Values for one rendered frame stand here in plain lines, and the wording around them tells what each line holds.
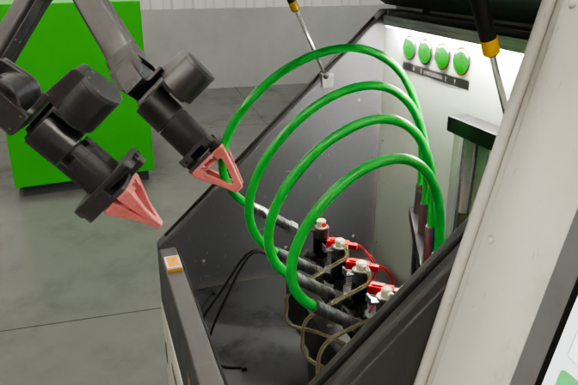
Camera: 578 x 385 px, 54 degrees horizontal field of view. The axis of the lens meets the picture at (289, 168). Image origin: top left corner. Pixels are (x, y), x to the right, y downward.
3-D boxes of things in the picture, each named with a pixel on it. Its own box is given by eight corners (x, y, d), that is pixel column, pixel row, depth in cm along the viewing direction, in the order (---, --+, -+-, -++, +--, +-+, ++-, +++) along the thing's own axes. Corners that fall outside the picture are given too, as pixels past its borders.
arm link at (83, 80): (5, 88, 76) (-28, 104, 68) (59, 27, 73) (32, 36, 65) (76, 149, 79) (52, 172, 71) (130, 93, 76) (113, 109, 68)
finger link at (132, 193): (169, 224, 75) (114, 178, 72) (133, 259, 76) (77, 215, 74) (175, 204, 82) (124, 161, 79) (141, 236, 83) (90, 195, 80)
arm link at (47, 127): (28, 127, 76) (10, 142, 70) (61, 92, 74) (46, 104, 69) (70, 161, 78) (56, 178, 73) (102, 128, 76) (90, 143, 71)
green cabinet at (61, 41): (137, 147, 503) (122, -6, 458) (155, 180, 428) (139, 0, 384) (19, 161, 468) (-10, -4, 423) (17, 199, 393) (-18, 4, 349)
